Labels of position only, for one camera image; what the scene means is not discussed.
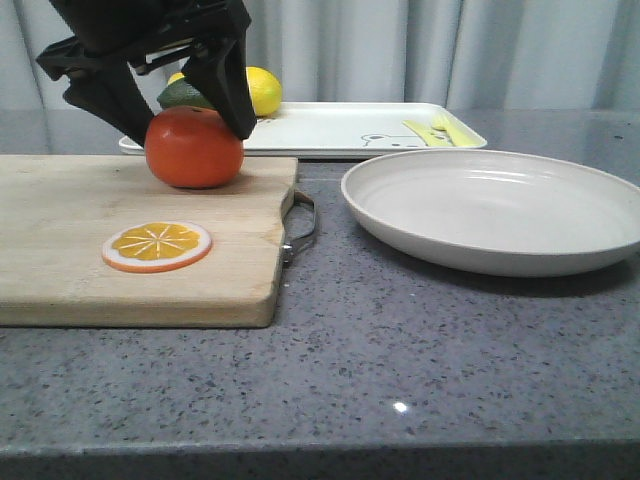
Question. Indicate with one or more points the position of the white rectangular tray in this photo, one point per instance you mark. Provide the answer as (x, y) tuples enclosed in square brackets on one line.
[(345, 130)]

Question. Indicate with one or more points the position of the grey curtain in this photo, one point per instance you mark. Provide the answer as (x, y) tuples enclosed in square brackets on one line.
[(460, 54)]

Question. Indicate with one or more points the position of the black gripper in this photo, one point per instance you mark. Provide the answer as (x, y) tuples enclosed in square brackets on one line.
[(147, 35)]

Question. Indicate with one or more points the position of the green lime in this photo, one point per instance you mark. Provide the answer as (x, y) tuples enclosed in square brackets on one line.
[(181, 93)]

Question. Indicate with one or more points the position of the orange fruit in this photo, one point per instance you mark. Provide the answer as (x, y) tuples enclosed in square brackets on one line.
[(192, 147)]

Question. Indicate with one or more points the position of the orange slice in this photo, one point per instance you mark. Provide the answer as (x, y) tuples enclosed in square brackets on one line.
[(156, 247)]

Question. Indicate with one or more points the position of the wooden cutting board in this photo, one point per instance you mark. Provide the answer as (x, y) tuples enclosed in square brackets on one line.
[(90, 240)]

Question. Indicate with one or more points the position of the yellow plastic fork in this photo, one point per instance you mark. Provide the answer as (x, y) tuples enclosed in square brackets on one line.
[(457, 136)]

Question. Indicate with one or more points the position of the yellow plastic knife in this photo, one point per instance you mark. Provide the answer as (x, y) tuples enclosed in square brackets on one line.
[(430, 136)]

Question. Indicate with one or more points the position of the yellow lemon behind lime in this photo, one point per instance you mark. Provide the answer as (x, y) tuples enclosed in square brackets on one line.
[(175, 77)]

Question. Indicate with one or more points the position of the beige round plate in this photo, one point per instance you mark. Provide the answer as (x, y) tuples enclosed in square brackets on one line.
[(494, 212)]

